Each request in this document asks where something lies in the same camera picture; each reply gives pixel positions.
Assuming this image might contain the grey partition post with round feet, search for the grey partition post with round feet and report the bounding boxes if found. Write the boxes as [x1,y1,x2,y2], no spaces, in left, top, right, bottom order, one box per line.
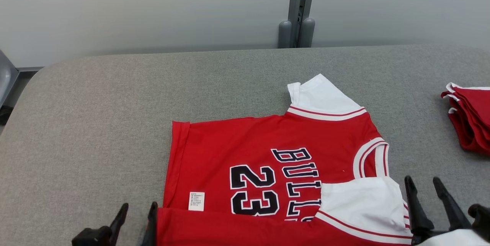
[278,0,318,49]

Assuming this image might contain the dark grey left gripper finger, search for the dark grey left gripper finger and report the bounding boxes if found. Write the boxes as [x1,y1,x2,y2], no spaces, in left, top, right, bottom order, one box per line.
[141,201,158,246]
[108,203,129,246]

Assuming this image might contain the red shorts with white stripe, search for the red shorts with white stripe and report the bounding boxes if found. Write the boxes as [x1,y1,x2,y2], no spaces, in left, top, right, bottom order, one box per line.
[440,82,490,155]

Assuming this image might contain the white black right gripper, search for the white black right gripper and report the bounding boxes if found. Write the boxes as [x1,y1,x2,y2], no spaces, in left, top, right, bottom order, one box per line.
[405,176,490,246]

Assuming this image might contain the red white basketball jersey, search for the red white basketball jersey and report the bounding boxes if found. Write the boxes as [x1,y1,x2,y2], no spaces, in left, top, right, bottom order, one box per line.
[156,74,414,246]

